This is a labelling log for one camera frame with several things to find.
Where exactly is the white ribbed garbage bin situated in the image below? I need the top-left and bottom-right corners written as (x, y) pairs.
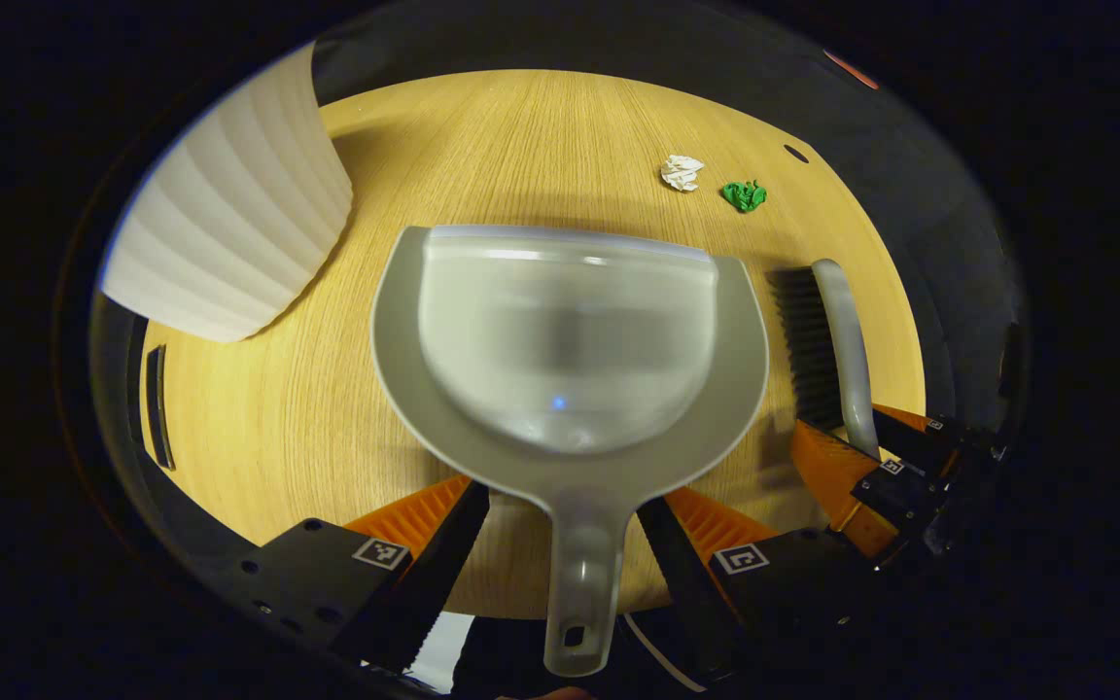
top-left (98, 44), bottom-right (355, 343)

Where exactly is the small grey broom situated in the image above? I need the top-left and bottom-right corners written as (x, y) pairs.
top-left (769, 258), bottom-right (880, 460)

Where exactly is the white paper trash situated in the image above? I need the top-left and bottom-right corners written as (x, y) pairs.
top-left (660, 155), bottom-right (706, 193)

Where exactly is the grey plastic dustpan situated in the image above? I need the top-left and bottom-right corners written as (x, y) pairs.
top-left (370, 224), bottom-right (771, 679)

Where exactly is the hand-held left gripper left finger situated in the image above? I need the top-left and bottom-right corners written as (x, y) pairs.
top-left (215, 474), bottom-right (493, 677)

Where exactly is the wooden desktop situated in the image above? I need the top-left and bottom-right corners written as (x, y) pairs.
top-left (137, 68), bottom-right (928, 620)

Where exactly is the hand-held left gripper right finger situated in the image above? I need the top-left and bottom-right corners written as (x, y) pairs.
top-left (636, 484), bottom-right (877, 683)

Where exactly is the dark slotted object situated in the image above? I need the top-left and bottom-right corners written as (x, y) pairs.
top-left (127, 316), bottom-right (178, 473)

